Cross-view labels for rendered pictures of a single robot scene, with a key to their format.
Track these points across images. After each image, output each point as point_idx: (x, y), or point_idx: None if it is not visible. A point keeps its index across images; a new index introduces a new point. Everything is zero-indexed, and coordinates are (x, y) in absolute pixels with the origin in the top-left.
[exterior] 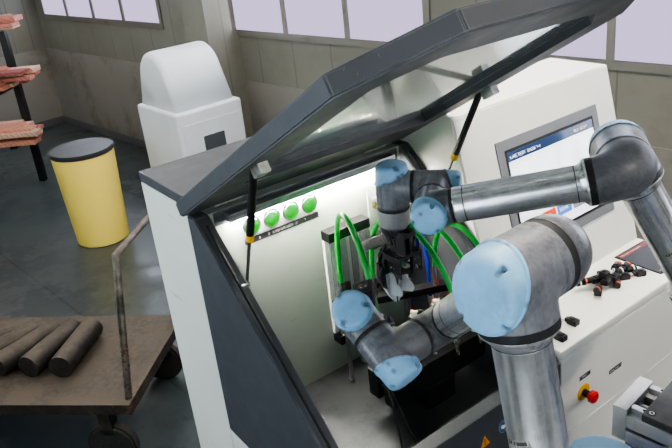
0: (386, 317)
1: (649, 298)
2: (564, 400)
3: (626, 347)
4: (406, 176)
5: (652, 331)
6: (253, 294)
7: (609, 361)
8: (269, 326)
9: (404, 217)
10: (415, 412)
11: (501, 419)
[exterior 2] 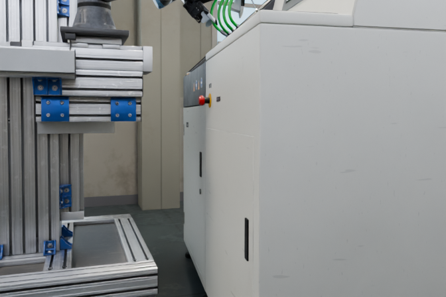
0: (198, 2)
1: (229, 40)
2: (206, 96)
3: (222, 83)
4: None
5: (231, 84)
6: None
7: (216, 87)
8: (241, 24)
9: None
10: None
11: (196, 79)
